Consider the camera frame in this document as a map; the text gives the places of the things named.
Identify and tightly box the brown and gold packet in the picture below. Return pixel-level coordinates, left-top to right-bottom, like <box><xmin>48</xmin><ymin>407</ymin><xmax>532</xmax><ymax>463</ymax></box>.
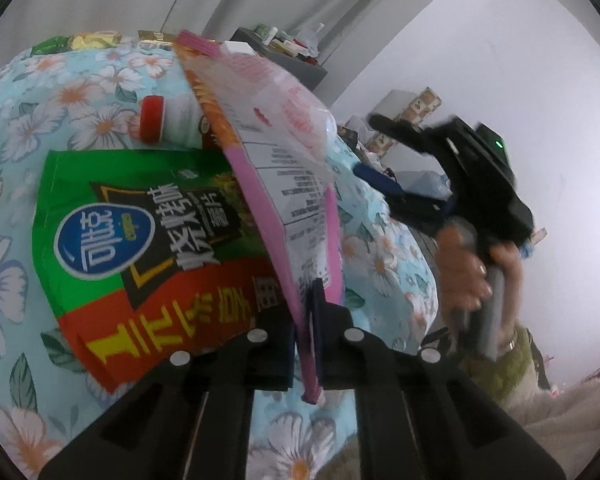
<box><xmin>137</xmin><ymin>30</ymin><xmax>179</xmax><ymax>51</ymax></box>

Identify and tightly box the green and red chip bag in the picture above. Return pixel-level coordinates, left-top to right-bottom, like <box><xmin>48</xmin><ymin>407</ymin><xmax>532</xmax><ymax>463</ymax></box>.
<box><xmin>31</xmin><ymin>149</ymin><xmax>292</xmax><ymax>394</ymax></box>

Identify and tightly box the gold foil wrapper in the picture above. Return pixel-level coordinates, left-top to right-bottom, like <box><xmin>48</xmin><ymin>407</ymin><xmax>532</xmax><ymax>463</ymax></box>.
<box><xmin>70</xmin><ymin>32</ymin><xmax>122</xmax><ymax>51</ymax></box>

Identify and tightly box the pink snack bag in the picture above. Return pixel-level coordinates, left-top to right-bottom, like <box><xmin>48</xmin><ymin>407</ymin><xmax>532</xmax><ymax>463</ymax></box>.
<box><xmin>172</xmin><ymin>30</ymin><xmax>344</xmax><ymax>406</ymax></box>

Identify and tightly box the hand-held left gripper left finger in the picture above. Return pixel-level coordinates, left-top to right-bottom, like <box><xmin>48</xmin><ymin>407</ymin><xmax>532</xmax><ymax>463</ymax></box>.
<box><xmin>39</xmin><ymin>310</ymin><xmax>297</xmax><ymax>480</ymax></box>

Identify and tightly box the floral light blue tablecloth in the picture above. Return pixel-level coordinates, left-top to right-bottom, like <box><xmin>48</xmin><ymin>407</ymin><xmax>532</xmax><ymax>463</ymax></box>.
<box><xmin>0</xmin><ymin>35</ymin><xmax>441</xmax><ymax>480</ymax></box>

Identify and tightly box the grey cabinet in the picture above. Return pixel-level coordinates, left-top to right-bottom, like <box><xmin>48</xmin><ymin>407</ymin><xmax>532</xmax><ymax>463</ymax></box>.
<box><xmin>230</xmin><ymin>27</ymin><xmax>329</xmax><ymax>97</ymax></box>

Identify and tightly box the green shaggy rug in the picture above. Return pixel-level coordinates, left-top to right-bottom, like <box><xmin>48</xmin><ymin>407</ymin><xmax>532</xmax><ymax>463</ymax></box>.
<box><xmin>460</xmin><ymin>329</ymin><xmax>552</xmax><ymax>402</ymax></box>

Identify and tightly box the white fluffy rug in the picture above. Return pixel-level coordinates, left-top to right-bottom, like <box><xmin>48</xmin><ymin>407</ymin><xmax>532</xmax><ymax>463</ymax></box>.
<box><xmin>505</xmin><ymin>372</ymin><xmax>600</xmax><ymax>463</ymax></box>

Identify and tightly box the white and blue paper box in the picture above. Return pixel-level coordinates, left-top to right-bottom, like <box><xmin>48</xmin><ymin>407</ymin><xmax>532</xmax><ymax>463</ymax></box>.
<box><xmin>220</xmin><ymin>40</ymin><xmax>256</xmax><ymax>56</ymax></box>

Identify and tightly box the clear plastic bag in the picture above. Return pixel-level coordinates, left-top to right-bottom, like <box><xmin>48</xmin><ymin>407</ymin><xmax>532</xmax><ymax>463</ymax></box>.
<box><xmin>300</xmin><ymin>22</ymin><xmax>327</xmax><ymax>54</ymax></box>

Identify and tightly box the tall patterned cardboard box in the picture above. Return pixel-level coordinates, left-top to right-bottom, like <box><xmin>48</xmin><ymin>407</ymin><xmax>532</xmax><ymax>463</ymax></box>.
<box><xmin>370</xmin><ymin>87</ymin><xmax>442</xmax><ymax>157</ymax></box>

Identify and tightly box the green foil wrapper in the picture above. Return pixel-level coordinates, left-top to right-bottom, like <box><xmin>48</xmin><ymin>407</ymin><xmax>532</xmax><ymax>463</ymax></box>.
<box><xmin>30</xmin><ymin>35</ymin><xmax>74</xmax><ymax>56</ymax></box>

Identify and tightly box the white bottle with red cap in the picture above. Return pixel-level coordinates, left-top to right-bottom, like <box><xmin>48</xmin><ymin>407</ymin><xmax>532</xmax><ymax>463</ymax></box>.
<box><xmin>138</xmin><ymin>95</ymin><xmax>217</xmax><ymax>150</ymax></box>

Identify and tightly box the person's right hand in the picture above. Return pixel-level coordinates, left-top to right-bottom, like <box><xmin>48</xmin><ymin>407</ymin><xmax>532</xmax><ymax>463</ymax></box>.
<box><xmin>436</xmin><ymin>222</ymin><xmax>524</xmax><ymax>348</ymax></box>

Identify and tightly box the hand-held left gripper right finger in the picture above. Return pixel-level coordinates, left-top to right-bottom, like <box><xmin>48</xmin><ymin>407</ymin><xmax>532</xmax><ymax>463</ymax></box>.
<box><xmin>307</xmin><ymin>277</ymin><xmax>567</xmax><ymax>480</ymax></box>

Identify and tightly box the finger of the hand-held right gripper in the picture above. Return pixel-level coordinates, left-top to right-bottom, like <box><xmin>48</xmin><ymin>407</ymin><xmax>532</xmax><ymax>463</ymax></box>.
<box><xmin>352</xmin><ymin>164</ymin><xmax>456</xmax><ymax>233</ymax></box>
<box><xmin>369</xmin><ymin>113</ymin><xmax>431</xmax><ymax>154</ymax></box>

